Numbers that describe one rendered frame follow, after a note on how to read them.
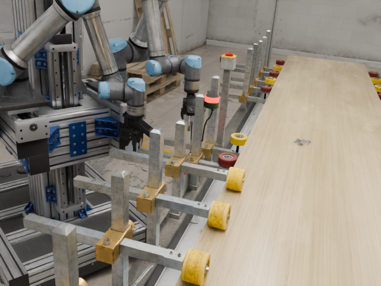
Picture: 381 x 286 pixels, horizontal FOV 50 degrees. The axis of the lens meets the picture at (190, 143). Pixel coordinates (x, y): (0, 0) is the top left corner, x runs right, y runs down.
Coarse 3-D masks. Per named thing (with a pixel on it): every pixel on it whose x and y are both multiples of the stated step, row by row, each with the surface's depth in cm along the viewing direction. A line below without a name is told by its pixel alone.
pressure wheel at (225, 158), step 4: (220, 156) 170; (224, 156) 171; (228, 156) 170; (232, 156) 172; (220, 160) 169; (224, 160) 168; (228, 160) 167; (232, 160) 168; (236, 160) 170; (220, 164) 170; (224, 164) 168; (228, 164) 168; (232, 164) 168
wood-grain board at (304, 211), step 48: (288, 96) 264; (336, 96) 272; (288, 144) 189; (336, 144) 194; (240, 192) 145; (288, 192) 147; (336, 192) 150; (240, 240) 119; (288, 240) 121; (336, 240) 122
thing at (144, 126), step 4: (136, 120) 175; (140, 120) 177; (136, 124) 175; (140, 124) 175; (144, 124) 177; (148, 124) 178; (140, 128) 176; (144, 128) 175; (148, 128) 176; (152, 128) 178; (144, 132) 176; (148, 132) 175; (148, 136) 176
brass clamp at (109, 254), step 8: (112, 232) 107; (120, 232) 107; (128, 232) 109; (112, 240) 104; (120, 240) 104; (96, 248) 102; (104, 248) 101; (112, 248) 101; (96, 256) 103; (104, 256) 102; (112, 256) 102
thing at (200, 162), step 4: (140, 148) 183; (140, 152) 181; (144, 152) 181; (148, 152) 180; (164, 156) 178; (168, 156) 178; (200, 160) 176; (200, 164) 174; (204, 164) 174; (208, 164) 173; (212, 164) 173; (216, 164) 174; (220, 168) 172; (224, 168) 172; (228, 168) 171
